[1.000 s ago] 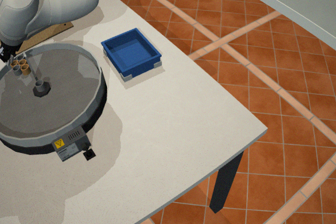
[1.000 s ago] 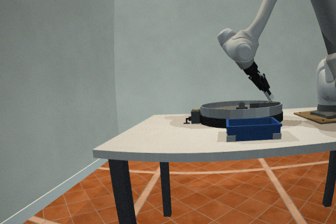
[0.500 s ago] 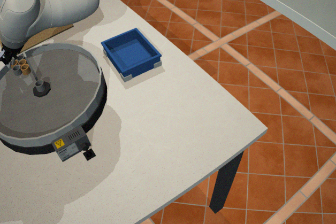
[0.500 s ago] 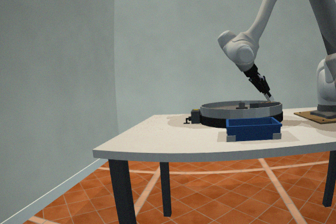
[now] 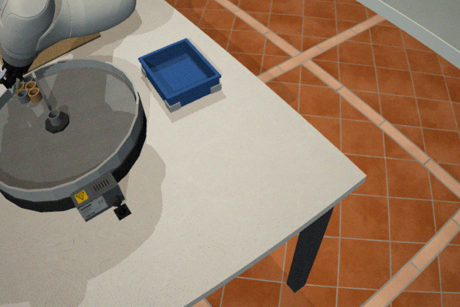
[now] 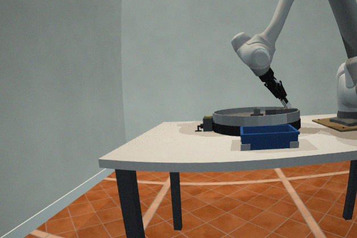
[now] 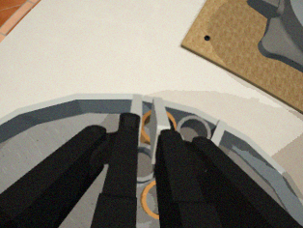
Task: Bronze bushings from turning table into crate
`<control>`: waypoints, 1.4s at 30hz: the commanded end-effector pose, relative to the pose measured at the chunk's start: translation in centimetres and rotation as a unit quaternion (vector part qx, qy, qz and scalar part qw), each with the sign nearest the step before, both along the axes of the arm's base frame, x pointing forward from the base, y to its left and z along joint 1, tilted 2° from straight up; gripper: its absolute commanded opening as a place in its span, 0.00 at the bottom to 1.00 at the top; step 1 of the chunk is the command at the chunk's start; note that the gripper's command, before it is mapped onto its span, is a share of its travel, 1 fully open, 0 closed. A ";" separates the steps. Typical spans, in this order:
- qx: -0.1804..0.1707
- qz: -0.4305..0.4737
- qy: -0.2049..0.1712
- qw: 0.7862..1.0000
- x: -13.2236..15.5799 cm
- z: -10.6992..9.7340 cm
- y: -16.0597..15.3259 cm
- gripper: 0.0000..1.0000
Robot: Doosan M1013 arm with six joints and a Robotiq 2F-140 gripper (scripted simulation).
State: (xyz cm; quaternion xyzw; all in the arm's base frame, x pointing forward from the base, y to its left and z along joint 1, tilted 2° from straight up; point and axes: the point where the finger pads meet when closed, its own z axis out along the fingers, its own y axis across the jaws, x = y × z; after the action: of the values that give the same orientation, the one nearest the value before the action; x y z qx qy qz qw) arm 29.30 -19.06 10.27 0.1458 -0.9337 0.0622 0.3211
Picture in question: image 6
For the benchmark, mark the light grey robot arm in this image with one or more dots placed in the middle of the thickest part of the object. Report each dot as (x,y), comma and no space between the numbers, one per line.
(257,53)

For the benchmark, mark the blue crate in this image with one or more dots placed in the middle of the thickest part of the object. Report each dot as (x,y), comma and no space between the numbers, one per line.
(268,137)

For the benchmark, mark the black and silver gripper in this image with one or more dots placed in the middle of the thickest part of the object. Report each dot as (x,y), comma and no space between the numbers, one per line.
(275,87)

